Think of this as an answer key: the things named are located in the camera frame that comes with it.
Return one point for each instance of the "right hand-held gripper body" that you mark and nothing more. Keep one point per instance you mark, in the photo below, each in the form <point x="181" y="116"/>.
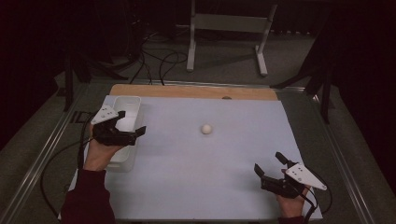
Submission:
<point x="303" y="178"/>

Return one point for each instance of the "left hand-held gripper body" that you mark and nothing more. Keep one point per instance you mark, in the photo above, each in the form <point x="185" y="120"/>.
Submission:
<point x="112" y="135"/>

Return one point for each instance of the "white ball with dark mark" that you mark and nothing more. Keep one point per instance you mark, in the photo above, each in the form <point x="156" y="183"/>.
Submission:
<point x="127" y="125"/>

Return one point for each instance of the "white plastic bin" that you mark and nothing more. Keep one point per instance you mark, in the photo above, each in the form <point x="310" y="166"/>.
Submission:
<point x="124" y="158"/>

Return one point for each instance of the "plain white ball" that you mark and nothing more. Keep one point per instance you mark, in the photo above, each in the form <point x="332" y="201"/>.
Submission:
<point x="206" y="129"/>

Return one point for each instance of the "person's left hand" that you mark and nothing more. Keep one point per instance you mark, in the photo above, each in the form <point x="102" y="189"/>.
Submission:
<point x="99" y="155"/>

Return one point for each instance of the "person's right hand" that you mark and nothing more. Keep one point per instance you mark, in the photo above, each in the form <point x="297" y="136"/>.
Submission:
<point x="292" y="207"/>

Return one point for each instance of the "black tripod stand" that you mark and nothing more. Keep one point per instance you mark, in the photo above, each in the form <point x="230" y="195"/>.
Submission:
<point x="69" y="90"/>

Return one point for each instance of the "pale blue table mat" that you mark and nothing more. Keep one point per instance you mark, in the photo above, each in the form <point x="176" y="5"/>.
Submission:
<point x="193" y="174"/>

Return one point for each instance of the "black angled stand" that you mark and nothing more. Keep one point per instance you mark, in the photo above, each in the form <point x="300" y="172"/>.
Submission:
<point x="325" y="99"/>

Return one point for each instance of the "grey metal stand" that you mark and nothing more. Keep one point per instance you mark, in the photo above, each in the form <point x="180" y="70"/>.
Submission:
<point x="229" y="23"/>

